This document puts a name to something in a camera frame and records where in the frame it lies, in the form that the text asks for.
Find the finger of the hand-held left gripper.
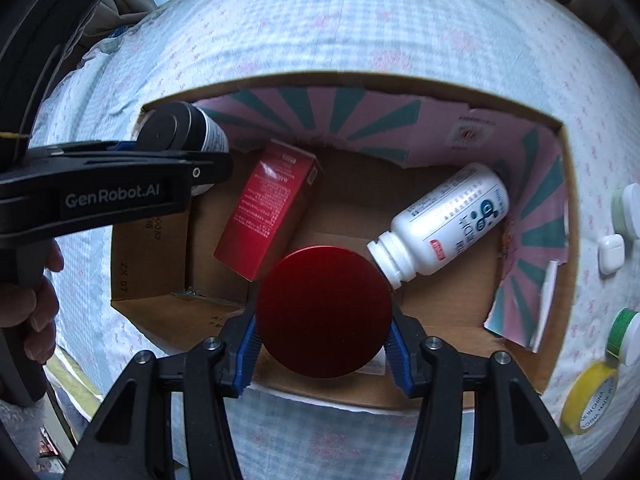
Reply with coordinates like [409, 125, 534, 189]
[27, 140, 234, 197]

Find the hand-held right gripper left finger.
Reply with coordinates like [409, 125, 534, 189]
[75, 304, 259, 480]

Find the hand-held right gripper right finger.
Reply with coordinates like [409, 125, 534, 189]
[384, 304, 584, 480]

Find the black jar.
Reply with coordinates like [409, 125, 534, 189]
[136, 101, 231, 197]

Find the cardboard box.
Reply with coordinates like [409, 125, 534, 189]
[110, 72, 577, 413]

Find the red round tin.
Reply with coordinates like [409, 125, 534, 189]
[256, 246, 394, 379]

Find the person's left hand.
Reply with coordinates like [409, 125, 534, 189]
[0, 241, 66, 364]

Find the red carton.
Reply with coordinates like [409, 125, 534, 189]
[214, 139, 325, 282]

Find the white plastic bottle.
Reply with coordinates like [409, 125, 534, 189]
[366, 162, 510, 290]

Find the brown cloth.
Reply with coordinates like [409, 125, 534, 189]
[106, 0, 162, 43]

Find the yellow tape roll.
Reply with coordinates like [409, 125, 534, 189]
[559, 361, 620, 436]

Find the green tape roll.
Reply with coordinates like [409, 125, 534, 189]
[604, 307, 640, 366]

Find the blue checked bedsheet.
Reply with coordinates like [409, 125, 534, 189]
[29, 0, 640, 480]

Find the white earbuds case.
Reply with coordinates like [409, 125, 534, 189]
[598, 233, 625, 276]

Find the white jar with green band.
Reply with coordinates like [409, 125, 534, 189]
[611, 183, 640, 240]

